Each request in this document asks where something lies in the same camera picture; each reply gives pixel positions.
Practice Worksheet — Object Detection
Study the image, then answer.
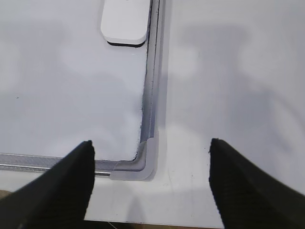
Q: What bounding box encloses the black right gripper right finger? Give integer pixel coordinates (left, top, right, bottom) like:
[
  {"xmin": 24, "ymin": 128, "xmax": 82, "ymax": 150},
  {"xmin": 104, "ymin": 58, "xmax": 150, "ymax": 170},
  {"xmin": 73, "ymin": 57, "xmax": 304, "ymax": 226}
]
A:
[{"xmin": 209, "ymin": 138, "xmax": 305, "ymax": 229}]

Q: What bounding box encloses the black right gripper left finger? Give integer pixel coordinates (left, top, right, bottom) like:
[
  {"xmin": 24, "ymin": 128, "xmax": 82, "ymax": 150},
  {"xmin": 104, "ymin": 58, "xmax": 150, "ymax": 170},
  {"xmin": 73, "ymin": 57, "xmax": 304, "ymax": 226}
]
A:
[{"xmin": 0, "ymin": 140, "xmax": 95, "ymax": 229}]

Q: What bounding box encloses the white board with aluminium frame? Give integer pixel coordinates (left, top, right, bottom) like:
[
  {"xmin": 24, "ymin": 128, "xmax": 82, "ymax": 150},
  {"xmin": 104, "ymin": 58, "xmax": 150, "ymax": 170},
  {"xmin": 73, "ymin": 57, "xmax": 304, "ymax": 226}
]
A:
[{"xmin": 0, "ymin": 0, "xmax": 164, "ymax": 181}]

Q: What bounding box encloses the white rectangular board eraser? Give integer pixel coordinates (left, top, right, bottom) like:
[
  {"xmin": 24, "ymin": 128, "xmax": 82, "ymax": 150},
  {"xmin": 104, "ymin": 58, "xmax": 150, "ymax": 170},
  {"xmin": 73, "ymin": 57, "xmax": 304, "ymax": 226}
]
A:
[{"xmin": 100, "ymin": 0, "xmax": 151, "ymax": 47}]

